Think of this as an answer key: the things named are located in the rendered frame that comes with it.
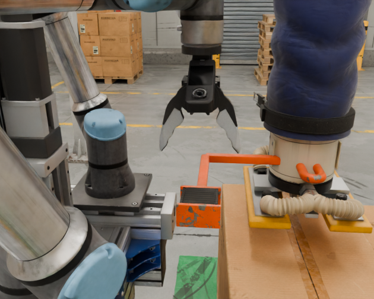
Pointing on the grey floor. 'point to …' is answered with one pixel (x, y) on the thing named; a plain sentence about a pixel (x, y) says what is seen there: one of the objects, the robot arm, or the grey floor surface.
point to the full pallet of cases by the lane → (112, 44)
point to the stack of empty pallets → (265, 58)
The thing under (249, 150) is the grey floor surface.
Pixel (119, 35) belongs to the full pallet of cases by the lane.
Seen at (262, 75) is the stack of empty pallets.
